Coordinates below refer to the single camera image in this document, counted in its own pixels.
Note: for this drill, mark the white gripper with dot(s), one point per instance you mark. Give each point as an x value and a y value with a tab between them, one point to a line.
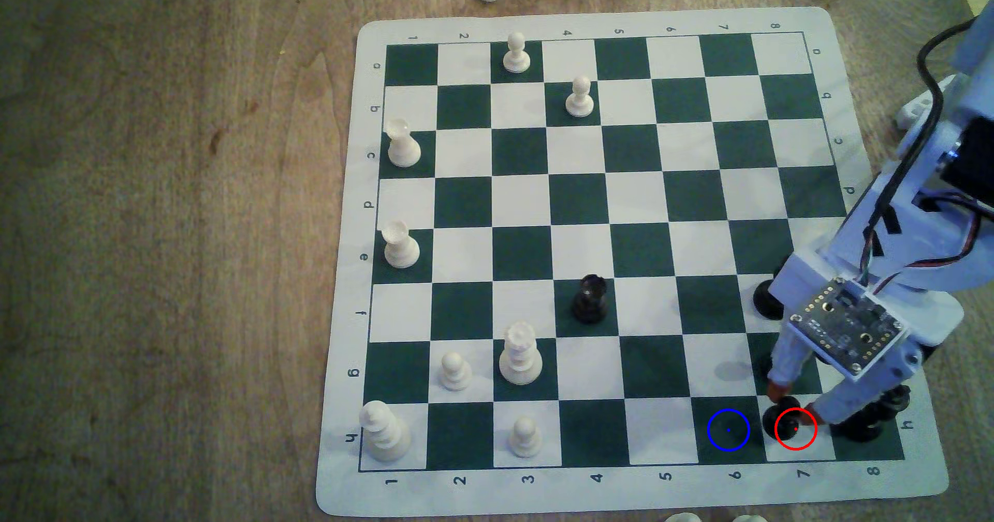
789	357

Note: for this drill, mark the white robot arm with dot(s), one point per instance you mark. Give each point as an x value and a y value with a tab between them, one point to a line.
982	48

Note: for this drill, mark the black chess king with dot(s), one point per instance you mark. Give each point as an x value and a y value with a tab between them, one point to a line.
863	429

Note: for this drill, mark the black chess queen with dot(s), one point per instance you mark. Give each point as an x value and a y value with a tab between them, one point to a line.
766	301

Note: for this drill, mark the black chess rook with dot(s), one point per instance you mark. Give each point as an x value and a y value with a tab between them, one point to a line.
590	301

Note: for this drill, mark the white chess pawn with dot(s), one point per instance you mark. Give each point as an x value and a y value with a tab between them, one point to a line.
455	373
579	99
516	56
526	439

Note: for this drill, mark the white chess rook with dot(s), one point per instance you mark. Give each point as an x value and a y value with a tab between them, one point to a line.
520	359

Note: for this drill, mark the white chess bishop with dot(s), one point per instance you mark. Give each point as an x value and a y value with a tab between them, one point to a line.
403	147
400	248

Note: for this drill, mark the white chess king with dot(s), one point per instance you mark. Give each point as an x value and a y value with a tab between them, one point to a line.
383	435

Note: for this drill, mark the green white chessboard mat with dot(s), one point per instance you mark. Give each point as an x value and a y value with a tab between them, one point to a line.
582	149

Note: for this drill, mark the camera circuit board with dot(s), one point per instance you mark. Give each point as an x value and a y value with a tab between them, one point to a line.
846	324

